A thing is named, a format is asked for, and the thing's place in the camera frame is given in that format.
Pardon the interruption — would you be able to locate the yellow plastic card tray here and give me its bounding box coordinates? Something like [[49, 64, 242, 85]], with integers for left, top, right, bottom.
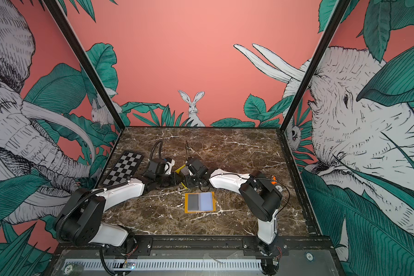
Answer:
[[174, 165, 191, 189]]

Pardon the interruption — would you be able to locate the yellow leather card holder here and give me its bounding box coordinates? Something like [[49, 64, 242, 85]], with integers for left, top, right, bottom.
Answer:
[[185, 192, 216, 213]]

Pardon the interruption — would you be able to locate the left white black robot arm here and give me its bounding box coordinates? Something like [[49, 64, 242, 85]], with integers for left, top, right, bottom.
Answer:
[[54, 158, 175, 247]]

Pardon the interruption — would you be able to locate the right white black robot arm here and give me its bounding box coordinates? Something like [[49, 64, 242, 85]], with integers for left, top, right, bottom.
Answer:
[[177, 158, 283, 245]]

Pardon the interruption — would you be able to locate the black white checkerboard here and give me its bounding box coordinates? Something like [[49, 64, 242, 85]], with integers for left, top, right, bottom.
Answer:
[[102, 151, 144, 187]]

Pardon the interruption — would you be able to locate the black front rail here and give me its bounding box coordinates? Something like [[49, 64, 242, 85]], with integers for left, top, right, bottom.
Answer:
[[55, 235, 332, 256]]

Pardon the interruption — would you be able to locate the white slotted cable duct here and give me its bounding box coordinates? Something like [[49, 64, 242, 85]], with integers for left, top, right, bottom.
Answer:
[[61, 259, 262, 275]]

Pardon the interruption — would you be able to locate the right black frame post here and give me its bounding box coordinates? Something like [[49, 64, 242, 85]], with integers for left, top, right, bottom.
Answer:
[[280, 0, 350, 133]]

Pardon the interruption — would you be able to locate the black frame post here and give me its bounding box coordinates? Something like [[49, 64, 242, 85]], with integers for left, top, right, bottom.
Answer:
[[43, 0, 125, 132], [280, 0, 350, 133]]

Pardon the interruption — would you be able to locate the left black frame post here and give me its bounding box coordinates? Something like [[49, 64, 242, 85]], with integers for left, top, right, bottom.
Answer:
[[43, 0, 125, 132]]

